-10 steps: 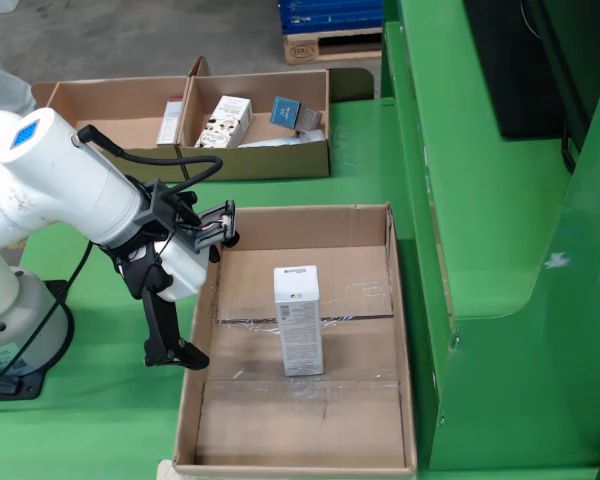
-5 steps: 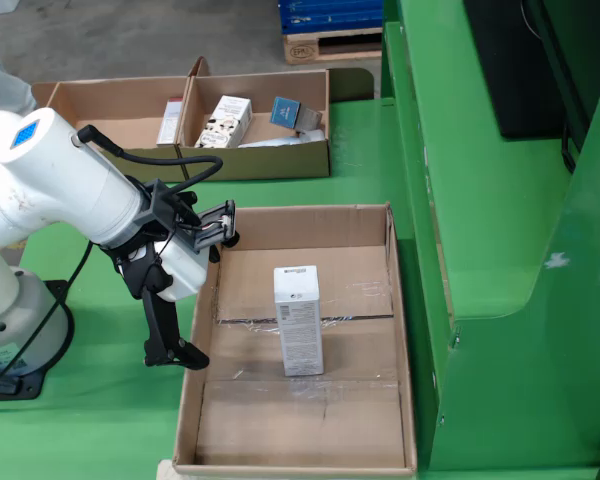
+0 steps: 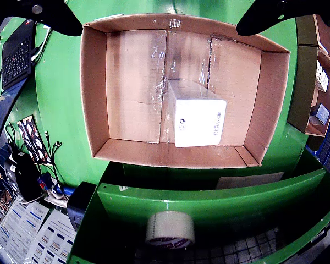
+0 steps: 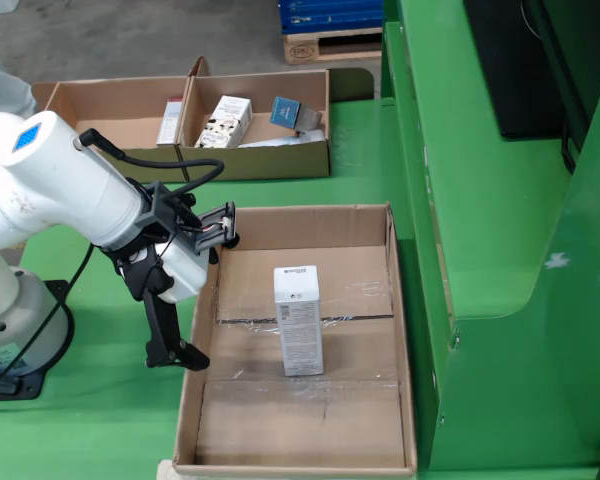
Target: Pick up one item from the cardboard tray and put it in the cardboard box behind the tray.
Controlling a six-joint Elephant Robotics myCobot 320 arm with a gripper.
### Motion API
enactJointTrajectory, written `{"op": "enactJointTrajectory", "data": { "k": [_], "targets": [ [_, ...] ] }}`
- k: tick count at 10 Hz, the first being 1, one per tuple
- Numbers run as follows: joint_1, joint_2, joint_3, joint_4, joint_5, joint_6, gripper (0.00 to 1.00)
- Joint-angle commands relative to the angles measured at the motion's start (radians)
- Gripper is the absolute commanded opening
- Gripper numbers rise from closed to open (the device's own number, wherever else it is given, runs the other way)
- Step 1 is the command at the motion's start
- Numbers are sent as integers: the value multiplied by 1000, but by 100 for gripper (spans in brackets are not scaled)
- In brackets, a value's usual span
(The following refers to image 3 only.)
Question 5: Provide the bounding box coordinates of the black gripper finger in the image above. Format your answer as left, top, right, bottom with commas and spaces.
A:
236, 0, 330, 36
0, 0, 83, 37

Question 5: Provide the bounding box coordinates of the tall white product box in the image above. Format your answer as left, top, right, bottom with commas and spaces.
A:
159, 79, 227, 149

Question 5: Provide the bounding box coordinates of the white box black spot print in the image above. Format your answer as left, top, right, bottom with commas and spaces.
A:
315, 60, 330, 92

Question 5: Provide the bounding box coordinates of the large shallow cardboard tray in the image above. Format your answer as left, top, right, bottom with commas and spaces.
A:
80, 13, 292, 169

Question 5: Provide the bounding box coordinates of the small blue logo box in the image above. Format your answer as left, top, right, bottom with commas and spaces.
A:
316, 103, 330, 124

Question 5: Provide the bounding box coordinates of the black laptop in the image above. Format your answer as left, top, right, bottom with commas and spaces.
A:
0, 19, 35, 90

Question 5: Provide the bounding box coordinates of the black patterned card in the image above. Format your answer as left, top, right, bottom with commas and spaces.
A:
16, 114, 52, 164

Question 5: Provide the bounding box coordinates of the black bag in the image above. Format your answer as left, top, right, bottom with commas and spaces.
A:
5, 153, 43, 203

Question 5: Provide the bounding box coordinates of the small blue red object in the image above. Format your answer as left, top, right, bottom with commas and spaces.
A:
37, 172, 57, 190

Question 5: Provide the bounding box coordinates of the blue tube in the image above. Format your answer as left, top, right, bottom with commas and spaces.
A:
53, 184, 76, 193

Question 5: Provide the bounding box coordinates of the white cloth rag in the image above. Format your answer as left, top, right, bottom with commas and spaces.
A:
45, 188, 69, 207

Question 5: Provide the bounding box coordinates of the green metal cabinet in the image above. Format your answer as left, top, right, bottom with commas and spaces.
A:
67, 147, 330, 264

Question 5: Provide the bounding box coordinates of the printed white instruction sheet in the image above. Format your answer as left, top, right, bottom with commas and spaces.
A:
26, 208, 78, 264
0, 199, 50, 264

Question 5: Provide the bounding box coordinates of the clear packing tape roll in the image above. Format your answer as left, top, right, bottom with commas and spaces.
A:
145, 211, 196, 250

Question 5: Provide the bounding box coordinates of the black grid floor mat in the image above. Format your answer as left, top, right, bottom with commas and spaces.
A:
134, 227, 281, 264

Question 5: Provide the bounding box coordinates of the white cable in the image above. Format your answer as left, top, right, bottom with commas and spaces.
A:
31, 26, 52, 65

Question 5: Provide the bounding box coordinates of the thin black loose cable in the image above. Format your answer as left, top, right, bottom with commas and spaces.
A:
5, 122, 24, 155
43, 131, 64, 188

